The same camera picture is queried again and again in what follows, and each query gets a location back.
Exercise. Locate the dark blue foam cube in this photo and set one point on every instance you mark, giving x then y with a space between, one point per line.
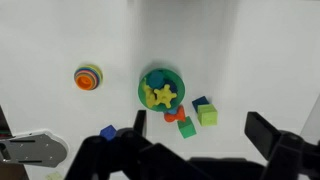
199 102

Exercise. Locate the yellow spiky star toy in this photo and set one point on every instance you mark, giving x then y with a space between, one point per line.
165 95

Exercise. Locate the rainbow stacked cups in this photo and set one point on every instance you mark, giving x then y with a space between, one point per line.
88 77

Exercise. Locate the orange bone-shaped toy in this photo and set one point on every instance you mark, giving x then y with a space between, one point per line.
175 115

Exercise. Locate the lime green foam cube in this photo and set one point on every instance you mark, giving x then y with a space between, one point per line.
207 115

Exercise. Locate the dark brown furniture panel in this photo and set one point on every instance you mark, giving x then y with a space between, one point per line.
3 125

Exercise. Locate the green plastic bowl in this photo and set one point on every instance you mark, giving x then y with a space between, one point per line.
178 85

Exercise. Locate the yellow cloud-shaped toy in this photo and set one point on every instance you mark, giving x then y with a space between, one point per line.
149 96

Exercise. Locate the light blue toy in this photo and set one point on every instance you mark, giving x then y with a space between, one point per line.
172 110

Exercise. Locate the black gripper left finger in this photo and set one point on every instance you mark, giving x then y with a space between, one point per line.
140 156

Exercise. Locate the teal round toy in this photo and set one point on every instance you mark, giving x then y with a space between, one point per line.
156 79

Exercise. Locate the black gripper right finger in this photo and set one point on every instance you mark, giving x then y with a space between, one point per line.
266 136

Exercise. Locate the grey metal mounting plate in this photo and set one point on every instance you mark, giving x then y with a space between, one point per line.
33 150

